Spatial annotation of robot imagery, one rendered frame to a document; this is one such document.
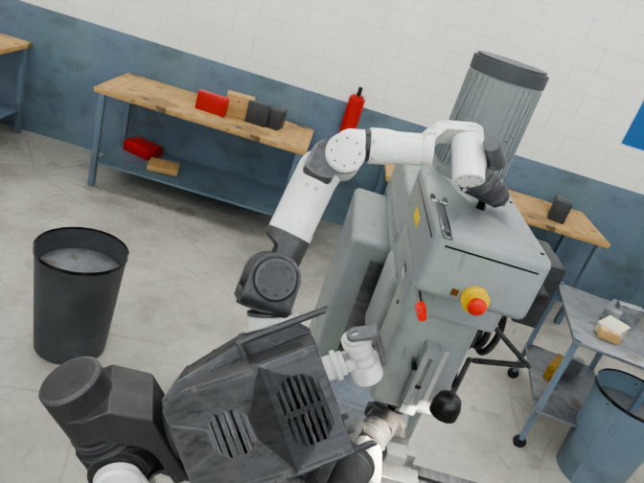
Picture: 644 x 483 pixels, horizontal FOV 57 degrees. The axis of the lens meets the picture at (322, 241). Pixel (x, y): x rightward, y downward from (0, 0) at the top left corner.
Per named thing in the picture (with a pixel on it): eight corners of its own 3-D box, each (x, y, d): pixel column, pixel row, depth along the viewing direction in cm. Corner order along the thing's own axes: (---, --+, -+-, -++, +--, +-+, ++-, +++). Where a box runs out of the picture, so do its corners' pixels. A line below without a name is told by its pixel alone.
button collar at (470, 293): (483, 317, 127) (494, 294, 125) (456, 310, 127) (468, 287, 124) (481, 312, 129) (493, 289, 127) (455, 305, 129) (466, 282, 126)
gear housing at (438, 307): (494, 336, 142) (512, 303, 138) (399, 309, 141) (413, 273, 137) (472, 272, 173) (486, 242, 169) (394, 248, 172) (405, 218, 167)
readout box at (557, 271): (540, 331, 178) (571, 271, 169) (511, 322, 178) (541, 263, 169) (523, 297, 196) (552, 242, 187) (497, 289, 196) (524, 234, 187)
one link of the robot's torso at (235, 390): (195, 561, 98) (394, 481, 100) (122, 370, 97) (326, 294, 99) (213, 484, 128) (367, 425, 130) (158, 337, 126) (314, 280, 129)
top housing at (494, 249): (525, 326, 130) (558, 263, 123) (411, 292, 128) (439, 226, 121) (487, 238, 172) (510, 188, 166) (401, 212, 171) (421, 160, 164)
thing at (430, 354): (413, 415, 153) (443, 352, 145) (399, 411, 153) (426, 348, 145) (412, 405, 157) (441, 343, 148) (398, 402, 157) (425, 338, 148)
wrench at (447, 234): (456, 242, 117) (458, 239, 117) (438, 237, 117) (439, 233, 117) (445, 200, 139) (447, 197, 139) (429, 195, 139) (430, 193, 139)
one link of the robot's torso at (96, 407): (29, 417, 98) (131, 379, 99) (42, 365, 109) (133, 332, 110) (105, 511, 113) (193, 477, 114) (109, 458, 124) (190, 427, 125)
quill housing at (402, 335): (438, 423, 159) (485, 327, 145) (364, 402, 158) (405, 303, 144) (431, 378, 176) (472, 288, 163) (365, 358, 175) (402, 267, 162)
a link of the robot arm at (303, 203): (314, 132, 126) (269, 227, 124) (318, 116, 113) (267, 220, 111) (363, 156, 126) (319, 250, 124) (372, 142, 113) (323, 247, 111)
